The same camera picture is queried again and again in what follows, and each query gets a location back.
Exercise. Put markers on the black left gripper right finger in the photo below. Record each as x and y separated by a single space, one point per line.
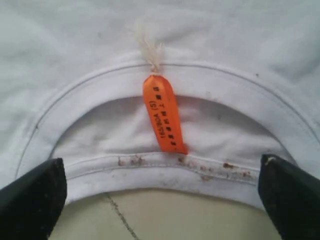
291 198

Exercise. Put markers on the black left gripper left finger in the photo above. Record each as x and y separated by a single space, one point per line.
31 205

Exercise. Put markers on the white t-shirt red print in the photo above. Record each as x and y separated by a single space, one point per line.
246 74

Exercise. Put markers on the orange size tag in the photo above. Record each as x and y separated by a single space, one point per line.
162 107

